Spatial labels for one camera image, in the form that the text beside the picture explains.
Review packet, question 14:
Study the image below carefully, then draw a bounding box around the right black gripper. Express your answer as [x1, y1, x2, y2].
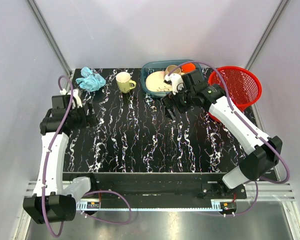
[161, 83, 195, 121]

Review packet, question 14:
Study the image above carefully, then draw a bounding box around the light blue plastic trash bag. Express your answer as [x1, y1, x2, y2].
[75, 67, 106, 92]

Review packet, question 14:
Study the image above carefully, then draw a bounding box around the red mesh trash bin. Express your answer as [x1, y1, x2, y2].
[217, 66, 262, 112]

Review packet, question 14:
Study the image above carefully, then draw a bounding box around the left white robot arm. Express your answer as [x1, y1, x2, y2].
[23, 90, 98, 224]

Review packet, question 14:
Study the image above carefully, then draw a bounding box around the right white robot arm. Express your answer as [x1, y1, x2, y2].
[162, 70, 283, 199]

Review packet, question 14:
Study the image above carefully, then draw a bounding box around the cream floral plate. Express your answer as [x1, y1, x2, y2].
[145, 71, 172, 92]

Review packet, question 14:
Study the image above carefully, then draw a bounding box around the beige brown ceramic cup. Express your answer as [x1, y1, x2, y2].
[164, 65, 182, 76]

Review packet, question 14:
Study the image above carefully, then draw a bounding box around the orange plastic cup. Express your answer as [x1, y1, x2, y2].
[181, 63, 196, 74]

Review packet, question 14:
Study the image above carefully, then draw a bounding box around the teal plastic dish tub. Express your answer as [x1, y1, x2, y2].
[139, 59, 190, 98]

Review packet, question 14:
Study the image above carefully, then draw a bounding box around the yellow-green ceramic mug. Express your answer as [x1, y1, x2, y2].
[115, 71, 137, 94]

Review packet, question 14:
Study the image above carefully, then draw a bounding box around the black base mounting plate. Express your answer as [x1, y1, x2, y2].
[62, 172, 247, 211]

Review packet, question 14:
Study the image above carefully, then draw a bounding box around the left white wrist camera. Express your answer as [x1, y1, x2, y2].
[59, 88, 83, 109]

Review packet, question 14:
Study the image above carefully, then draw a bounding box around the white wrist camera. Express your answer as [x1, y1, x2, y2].
[59, 88, 83, 109]
[164, 73, 185, 95]

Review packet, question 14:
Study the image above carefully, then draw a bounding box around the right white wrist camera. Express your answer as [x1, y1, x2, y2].
[164, 73, 185, 95]

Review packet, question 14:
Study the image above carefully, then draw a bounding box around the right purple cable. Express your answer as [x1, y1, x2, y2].
[166, 61, 291, 216]

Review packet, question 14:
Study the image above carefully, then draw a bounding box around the left aluminium frame post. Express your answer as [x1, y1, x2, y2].
[25, 0, 72, 76]

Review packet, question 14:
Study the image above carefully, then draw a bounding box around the aluminium frame post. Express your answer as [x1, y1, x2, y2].
[244, 0, 290, 71]
[25, 0, 72, 76]

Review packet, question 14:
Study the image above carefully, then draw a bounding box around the aluminium front rail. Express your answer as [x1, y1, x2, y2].
[23, 181, 297, 213]

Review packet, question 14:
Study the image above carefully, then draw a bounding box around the right aluminium frame post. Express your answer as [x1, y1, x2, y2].
[244, 0, 290, 71]

